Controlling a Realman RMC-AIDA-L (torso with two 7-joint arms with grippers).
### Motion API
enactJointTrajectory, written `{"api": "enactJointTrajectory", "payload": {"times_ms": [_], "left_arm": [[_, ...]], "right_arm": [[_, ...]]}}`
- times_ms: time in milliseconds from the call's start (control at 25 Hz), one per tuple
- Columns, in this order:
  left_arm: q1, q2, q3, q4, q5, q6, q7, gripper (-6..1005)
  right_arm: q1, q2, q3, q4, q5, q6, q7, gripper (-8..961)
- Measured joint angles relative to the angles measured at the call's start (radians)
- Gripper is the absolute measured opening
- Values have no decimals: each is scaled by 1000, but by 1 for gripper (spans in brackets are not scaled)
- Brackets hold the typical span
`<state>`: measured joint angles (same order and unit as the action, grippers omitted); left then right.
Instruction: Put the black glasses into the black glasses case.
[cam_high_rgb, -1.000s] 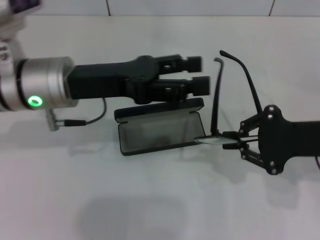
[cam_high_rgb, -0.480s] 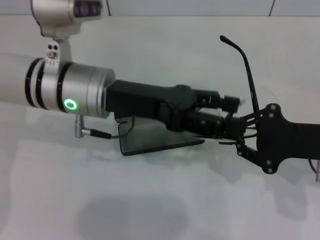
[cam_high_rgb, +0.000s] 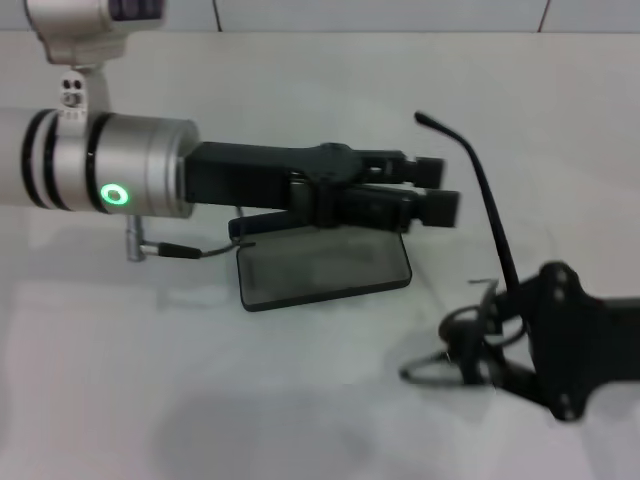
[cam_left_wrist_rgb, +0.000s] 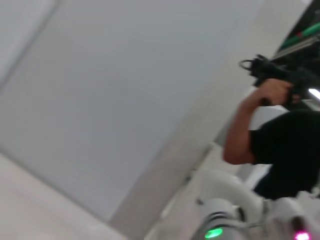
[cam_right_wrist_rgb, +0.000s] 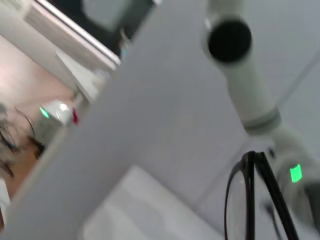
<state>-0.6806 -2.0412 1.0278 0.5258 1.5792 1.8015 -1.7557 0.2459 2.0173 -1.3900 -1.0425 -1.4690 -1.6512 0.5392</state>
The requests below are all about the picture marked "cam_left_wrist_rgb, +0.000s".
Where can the person's hand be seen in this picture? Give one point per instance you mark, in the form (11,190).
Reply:
(273,91)

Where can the black handheld controller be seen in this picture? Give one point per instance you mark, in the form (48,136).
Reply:
(275,68)

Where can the person's bare forearm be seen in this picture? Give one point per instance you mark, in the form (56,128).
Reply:
(237,135)

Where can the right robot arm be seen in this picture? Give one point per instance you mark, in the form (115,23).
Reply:
(220,215)

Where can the white ceiling light tube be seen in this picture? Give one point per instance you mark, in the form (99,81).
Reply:
(314,93)

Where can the grey metal rod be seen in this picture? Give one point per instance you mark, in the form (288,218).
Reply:
(295,48)

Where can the person in black shirt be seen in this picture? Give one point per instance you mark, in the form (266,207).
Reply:
(287,150)

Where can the green striped rod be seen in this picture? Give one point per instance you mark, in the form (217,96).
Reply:
(308,31)

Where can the white joint with pink light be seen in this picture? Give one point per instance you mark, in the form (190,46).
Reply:
(295,220)

